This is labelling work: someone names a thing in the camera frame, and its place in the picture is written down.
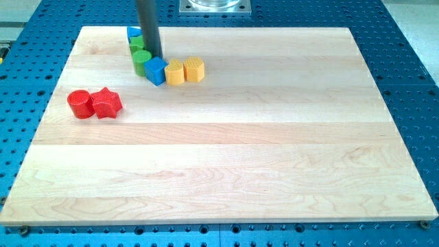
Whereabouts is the green cylinder block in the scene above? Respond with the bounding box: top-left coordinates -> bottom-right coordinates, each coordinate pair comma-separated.
132,50 -> 152,77

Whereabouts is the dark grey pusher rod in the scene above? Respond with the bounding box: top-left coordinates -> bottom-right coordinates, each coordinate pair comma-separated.
135,0 -> 163,57

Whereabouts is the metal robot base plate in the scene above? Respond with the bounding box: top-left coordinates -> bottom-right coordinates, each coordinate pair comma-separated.
178,0 -> 252,16

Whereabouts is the light wooden board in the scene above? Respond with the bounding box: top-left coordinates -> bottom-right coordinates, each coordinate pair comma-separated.
1,26 -> 438,226

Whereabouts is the yellow heart block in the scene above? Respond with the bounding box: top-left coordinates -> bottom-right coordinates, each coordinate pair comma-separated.
165,59 -> 185,86

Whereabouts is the blue block behind star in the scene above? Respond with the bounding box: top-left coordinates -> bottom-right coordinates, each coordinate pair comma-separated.
126,26 -> 142,43

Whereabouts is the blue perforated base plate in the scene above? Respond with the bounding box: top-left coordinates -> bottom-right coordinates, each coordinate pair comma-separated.
1,1 -> 438,246

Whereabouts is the red cylinder block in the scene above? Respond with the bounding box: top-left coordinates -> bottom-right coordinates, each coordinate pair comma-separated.
67,90 -> 95,119

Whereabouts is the yellow hexagon block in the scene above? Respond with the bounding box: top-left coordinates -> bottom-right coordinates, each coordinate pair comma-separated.
183,56 -> 205,82

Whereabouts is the green star block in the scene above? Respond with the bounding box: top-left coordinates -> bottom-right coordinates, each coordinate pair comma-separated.
129,35 -> 145,54

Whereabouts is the red star block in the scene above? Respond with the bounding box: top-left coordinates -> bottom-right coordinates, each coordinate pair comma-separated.
91,87 -> 123,119

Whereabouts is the blue cube block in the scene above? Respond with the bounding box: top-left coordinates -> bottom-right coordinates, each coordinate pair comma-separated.
143,57 -> 168,86

